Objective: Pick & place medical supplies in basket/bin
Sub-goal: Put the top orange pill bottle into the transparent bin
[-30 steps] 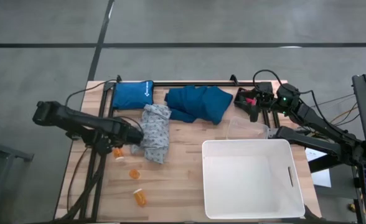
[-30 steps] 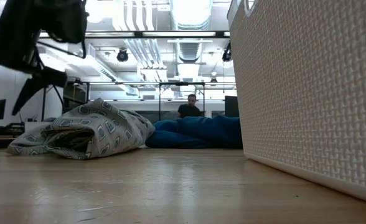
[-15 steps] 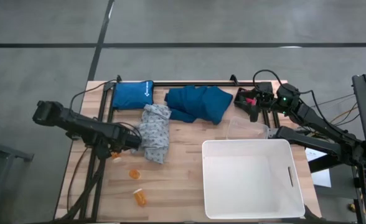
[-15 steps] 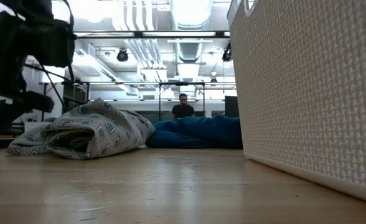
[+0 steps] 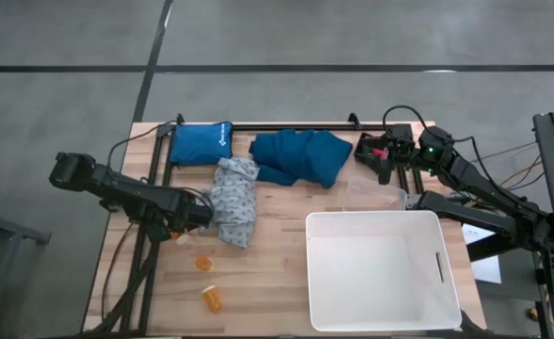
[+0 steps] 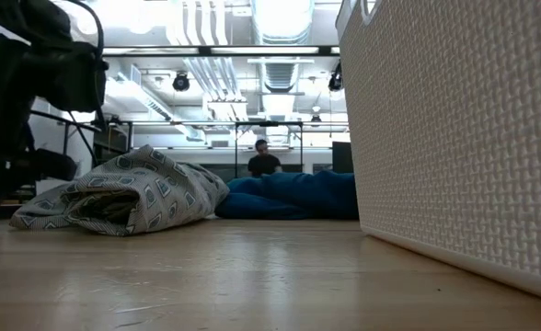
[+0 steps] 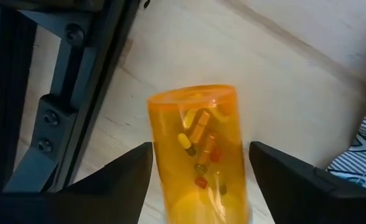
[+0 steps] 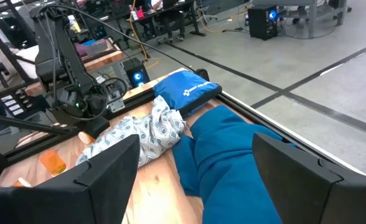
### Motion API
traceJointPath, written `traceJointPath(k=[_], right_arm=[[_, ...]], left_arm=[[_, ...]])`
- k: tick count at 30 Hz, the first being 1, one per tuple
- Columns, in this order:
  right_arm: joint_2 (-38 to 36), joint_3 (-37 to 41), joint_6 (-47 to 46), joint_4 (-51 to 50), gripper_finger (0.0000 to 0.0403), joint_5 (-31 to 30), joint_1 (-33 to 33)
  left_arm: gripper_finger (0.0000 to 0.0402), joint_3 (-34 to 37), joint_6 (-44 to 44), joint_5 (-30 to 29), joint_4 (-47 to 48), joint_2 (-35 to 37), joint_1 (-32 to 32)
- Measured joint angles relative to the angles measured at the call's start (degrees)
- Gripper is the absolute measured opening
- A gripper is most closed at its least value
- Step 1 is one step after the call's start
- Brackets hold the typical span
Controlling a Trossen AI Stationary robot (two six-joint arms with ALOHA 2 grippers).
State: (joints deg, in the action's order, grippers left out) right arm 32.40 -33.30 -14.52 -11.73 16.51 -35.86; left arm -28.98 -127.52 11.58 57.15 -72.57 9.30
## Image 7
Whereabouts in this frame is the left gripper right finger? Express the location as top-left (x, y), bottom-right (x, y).
top-left (249, 141), bottom-right (366, 224)

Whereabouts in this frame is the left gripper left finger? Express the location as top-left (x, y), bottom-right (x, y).
top-left (45, 141), bottom-right (154, 224)

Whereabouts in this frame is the grey patterned hospital gown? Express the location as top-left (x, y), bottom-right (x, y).
top-left (326, 88), bottom-right (366, 191)

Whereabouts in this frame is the orange pill bottle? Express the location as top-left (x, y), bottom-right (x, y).
top-left (148, 84), bottom-right (252, 224)

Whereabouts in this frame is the black aluminium table frame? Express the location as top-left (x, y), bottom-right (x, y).
top-left (0, 0), bottom-right (142, 194)

